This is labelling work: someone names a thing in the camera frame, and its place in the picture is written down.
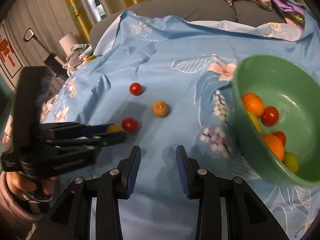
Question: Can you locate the mixed clothes pile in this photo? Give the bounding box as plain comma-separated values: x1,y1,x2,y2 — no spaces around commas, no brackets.
65,44,97,68

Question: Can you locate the yellow-green lemon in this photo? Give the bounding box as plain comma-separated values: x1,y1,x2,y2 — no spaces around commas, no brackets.
246,110,262,133

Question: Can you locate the yellow-brown loquat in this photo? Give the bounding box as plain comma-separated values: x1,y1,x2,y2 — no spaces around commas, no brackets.
152,101,168,117

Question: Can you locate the small yellow tomato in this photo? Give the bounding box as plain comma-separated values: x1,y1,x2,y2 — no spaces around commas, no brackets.
106,124,124,133

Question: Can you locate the purple cloth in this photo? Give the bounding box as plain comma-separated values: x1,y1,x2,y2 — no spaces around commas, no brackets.
266,0,307,27

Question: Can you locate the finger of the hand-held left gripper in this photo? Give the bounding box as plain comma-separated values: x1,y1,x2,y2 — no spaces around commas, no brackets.
44,131,127,153
39,122,118,140

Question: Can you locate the red cherry tomato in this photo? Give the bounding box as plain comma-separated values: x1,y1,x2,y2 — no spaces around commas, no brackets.
129,82,143,96
121,117,138,132
274,131,286,147
262,106,279,127

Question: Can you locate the green lime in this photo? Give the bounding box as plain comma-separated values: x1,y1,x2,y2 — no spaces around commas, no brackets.
283,152,300,174

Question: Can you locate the grey sofa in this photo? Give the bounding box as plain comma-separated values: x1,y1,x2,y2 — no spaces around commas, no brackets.
89,0,290,48

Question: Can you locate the person's left hand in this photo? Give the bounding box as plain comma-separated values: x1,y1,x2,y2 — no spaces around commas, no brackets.
5,171,58,202

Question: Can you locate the green plastic bowl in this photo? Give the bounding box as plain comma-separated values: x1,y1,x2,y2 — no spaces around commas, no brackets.
231,54,320,188

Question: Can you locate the white cylinder lamp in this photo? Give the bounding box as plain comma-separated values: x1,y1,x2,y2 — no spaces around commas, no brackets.
59,32,77,55

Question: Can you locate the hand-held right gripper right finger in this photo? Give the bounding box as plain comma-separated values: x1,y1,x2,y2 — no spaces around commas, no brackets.
175,145,290,240

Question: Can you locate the wall poster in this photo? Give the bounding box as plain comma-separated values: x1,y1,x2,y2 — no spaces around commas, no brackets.
0,24,23,78

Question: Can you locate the orange mandarin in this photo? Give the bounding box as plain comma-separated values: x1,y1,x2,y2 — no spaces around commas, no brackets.
262,134,285,162
241,93,265,117

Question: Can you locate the blue floral bed sheet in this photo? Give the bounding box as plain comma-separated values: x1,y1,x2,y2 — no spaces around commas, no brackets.
40,10,320,240

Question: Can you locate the person's left forearm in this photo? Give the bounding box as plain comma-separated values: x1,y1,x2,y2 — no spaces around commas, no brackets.
0,172,54,240

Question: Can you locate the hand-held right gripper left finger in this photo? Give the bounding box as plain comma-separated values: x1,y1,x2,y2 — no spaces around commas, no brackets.
30,145,142,240

